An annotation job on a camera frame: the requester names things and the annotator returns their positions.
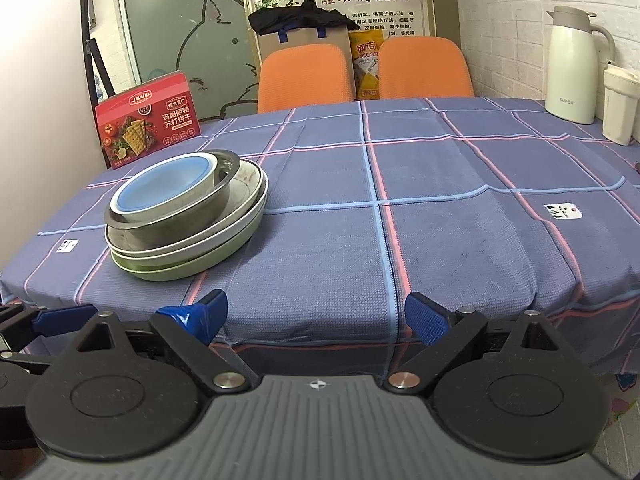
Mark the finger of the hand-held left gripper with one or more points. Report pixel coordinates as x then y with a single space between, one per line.
60 321
25 362

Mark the frosted glass panel cat drawing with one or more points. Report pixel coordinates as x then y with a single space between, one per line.
190 35

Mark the black cloth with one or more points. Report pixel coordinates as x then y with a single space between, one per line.
300 17

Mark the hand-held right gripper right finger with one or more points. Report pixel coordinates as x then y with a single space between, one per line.
425 317

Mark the white ribbed bowl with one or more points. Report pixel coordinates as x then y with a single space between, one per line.
165 212

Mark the yellow snack packet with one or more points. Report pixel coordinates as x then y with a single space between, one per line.
367 60

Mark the black curved pole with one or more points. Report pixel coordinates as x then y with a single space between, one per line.
85 10

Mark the floral rim white plate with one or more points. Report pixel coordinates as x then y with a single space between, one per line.
252 182

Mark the framed wall poster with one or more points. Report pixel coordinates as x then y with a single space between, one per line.
395 5

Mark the stainless steel bowl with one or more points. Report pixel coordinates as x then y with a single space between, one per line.
175 230

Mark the white lidded cup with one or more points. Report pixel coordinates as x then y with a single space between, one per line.
620 110

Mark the cardboard box with blue tape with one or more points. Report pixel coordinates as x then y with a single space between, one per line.
300 40

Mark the plaid blue tablecloth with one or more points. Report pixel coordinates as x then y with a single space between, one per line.
450 240

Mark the red cracker box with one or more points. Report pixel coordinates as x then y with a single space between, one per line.
150 125

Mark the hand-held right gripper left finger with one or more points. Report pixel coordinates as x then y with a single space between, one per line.
210 312

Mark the orange chair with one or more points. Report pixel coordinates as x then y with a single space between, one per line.
425 67
305 77

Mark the green plate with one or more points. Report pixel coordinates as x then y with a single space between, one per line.
170 274

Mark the white thermos jug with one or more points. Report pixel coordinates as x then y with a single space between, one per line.
570 70

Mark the blue bowl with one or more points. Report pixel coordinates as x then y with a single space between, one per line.
160 185

